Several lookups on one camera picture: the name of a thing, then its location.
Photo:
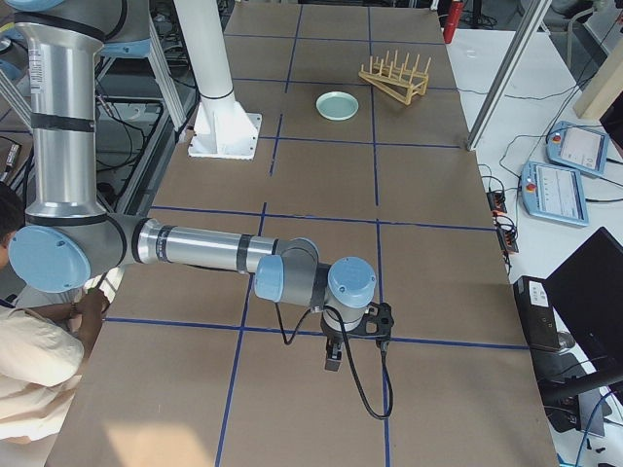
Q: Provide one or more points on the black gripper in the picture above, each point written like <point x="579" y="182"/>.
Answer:
<point x="332" y="337"/>

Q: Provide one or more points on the light green ceramic plate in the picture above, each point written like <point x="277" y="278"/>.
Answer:
<point x="337" y="106"/>

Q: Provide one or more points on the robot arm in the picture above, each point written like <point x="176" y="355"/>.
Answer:
<point x="70" y="237"/>

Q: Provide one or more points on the black USB hub right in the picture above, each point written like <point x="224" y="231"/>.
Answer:
<point x="507" y="237"/>

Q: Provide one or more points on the black usb hub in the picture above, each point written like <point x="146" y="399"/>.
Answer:
<point x="496" y="200"/>
<point x="507" y="237"/>

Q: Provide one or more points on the black computer box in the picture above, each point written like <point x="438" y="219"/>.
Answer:
<point x="537" y="317"/>

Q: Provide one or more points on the black USB hub left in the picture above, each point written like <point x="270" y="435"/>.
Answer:
<point x="496" y="200"/>

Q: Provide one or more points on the black monitor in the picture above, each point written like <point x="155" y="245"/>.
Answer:
<point x="586" y="291"/>

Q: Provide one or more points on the lower teach pendant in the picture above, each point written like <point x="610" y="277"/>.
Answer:
<point x="554" y="193"/>

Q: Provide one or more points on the teach pendant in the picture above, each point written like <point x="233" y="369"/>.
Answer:
<point x="554" y="193"/>
<point x="579" y="147"/>

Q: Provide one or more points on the wooden dish rack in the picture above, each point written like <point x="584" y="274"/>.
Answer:
<point x="400" y="79"/>

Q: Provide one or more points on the person in beige shirt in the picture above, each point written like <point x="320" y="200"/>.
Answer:
<point x="46" y="342"/>

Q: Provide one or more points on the upper teach pendant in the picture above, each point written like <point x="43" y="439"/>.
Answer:
<point x="579" y="147"/>

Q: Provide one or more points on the red fire extinguisher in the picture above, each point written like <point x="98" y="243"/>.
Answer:
<point x="452" y="20"/>

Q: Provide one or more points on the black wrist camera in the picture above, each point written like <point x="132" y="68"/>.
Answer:
<point x="376" y="322"/>

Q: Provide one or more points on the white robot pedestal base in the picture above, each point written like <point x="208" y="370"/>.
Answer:
<point x="222" y="129"/>

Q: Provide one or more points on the aluminium frame post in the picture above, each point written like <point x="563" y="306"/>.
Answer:
<point x="532" y="18"/>

